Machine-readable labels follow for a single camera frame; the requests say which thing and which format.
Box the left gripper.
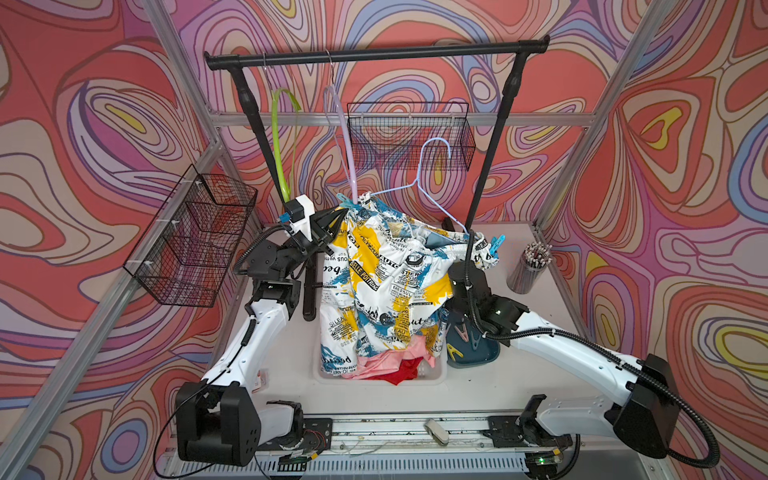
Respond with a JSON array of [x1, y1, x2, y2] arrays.
[[275, 210, 345, 287]]

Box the beige clothespin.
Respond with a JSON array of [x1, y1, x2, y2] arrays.
[[454, 324, 470, 343]]

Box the teal grey clothespin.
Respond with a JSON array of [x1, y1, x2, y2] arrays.
[[470, 333, 483, 351]]

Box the yellow clothespin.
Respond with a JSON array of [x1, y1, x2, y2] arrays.
[[446, 344, 464, 363]]

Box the white printed graphic shorts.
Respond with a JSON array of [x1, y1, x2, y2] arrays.
[[318, 194, 499, 377]]

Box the red shorts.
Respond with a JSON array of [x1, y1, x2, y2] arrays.
[[369, 358, 423, 386]]

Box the light blue hanger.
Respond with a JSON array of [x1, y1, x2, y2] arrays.
[[370, 136, 468, 234]]

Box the pink tie-dye shorts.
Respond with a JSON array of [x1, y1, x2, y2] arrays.
[[342, 336, 436, 380]]

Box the lavender wire hanger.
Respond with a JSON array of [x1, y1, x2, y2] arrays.
[[323, 51, 359, 204]]

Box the green hanger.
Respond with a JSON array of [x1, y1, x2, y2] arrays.
[[263, 55, 303, 204]]

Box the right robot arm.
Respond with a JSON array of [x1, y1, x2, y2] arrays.
[[448, 231, 721, 469]]

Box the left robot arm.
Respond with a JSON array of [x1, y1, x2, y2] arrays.
[[166, 207, 347, 468]]

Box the blue clothespin left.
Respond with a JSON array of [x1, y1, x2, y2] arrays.
[[336, 193, 360, 211]]

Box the blue clothespin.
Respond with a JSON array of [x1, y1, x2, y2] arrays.
[[336, 193, 360, 211], [489, 235, 506, 257]]

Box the teal plastic tray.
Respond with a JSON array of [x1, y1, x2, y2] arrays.
[[445, 311, 500, 369]]

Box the blue clothespin right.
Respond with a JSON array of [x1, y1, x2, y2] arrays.
[[489, 235, 506, 257]]

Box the white perforated plastic basket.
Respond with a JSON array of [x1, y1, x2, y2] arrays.
[[313, 343, 448, 386]]

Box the black clothes rack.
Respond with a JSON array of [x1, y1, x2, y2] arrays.
[[203, 34, 551, 322]]

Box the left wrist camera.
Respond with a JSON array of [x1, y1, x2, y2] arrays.
[[279, 195, 315, 240]]

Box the black wire basket rear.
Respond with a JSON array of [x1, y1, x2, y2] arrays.
[[346, 100, 476, 172]]

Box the black wire basket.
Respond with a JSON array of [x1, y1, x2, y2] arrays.
[[123, 166, 257, 308], [346, 100, 476, 172]]

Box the white pedal on rail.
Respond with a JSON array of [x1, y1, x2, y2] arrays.
[[424, 419, 450, 446]]

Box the black wire basket left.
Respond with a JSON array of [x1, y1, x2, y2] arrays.
[[123, 166, 257, 308]]

